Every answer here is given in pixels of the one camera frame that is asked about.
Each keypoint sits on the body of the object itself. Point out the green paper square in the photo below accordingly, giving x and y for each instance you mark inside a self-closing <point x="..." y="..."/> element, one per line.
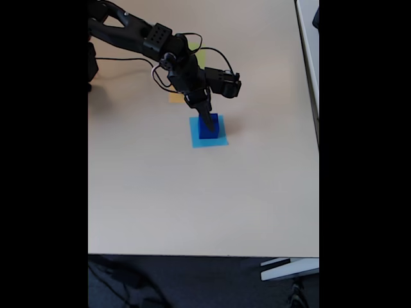
<point x="201" y="57"/>

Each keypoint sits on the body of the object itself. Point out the orange paper square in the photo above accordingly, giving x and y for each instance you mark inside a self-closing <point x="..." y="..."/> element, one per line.
<point x="175" y="97"/>

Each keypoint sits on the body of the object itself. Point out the light blue paper square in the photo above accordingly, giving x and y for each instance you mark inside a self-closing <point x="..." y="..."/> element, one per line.
<point x="194" y="141"/>

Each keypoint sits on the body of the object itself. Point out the largest blue cube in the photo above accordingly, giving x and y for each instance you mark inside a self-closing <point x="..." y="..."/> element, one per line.
<point x="220" y="128"/>

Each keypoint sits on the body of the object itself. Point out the white side desk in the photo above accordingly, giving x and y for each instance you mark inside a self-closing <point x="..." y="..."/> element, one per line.
<point x="309" y="48"/>

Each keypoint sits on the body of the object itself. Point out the dark blue object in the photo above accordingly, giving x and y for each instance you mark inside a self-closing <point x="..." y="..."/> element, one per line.
<point x="316" y="17"/>

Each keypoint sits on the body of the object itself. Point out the white table foot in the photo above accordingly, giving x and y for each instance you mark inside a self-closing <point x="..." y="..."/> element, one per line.
<point x="289" y="269"/>

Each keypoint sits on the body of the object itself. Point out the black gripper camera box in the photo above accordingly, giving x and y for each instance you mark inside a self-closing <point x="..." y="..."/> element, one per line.
<point x="226" y="83"/>

